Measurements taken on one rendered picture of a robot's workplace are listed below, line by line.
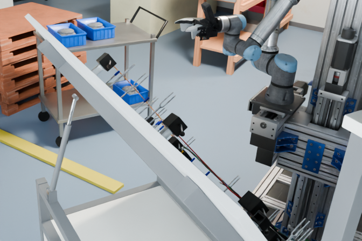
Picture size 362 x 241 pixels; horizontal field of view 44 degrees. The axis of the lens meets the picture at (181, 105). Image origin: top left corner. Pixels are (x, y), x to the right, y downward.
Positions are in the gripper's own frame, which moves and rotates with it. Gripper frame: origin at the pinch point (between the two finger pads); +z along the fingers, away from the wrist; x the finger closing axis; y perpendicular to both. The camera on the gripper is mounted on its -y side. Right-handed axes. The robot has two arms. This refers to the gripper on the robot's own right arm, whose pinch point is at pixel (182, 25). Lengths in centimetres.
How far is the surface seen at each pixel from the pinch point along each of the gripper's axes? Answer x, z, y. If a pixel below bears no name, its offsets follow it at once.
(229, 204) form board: -114, 70, -27
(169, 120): -68, 50, -7
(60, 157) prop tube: -24, 64, 36
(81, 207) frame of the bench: -15, 51, 77
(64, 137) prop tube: -23, 62, 28
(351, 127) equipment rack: -120, 57, -43
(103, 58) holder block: -35, 54, -10
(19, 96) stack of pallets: 235, 11, 176
